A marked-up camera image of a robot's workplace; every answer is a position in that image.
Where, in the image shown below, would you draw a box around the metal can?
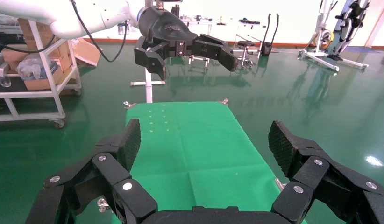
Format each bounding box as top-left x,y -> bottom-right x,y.
117,22 -> 131,35

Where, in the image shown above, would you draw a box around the green tablecloth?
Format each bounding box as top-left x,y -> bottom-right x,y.
111,101 -> 307,224

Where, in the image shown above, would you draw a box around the clear plastic bag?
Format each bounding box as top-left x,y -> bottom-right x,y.
16,56 -> 53,82

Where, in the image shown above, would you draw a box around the white rolling cart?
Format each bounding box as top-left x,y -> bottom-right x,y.
0,20 -> 83,129

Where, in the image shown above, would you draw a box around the black stool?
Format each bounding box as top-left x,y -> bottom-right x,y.
236,40 -> 256,69

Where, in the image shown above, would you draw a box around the black case with tall handle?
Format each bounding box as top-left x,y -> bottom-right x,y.
261,13 -> 280,57

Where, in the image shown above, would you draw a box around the white T-shaped stand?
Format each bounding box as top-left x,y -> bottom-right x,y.
130,66 -> 166,104

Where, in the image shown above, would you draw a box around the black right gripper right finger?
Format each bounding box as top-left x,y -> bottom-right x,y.
268,120 -> 384,224

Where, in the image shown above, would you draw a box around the black cable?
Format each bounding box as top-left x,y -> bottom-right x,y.
70,0 -> 129,63
0,35 -> 57,54

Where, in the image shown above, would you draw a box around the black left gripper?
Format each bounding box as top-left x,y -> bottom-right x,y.
134,6 -> 239,81

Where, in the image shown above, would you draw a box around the white frame stand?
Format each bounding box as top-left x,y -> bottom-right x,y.
298,0 -> 370,73

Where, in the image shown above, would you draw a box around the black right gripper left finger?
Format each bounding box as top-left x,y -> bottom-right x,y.
25,118 -> 158,224

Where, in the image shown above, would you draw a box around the black exoskeleton legs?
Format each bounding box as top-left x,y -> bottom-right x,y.
327,0 -> 370,62

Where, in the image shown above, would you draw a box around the brown cardboard box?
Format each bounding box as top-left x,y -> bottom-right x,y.
1,42 -> 73,72
18,18 -> 58,52
23,65 -> 65,91

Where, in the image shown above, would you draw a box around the flat cardboard sheet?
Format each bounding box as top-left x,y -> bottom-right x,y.
71,37 -> 102,68

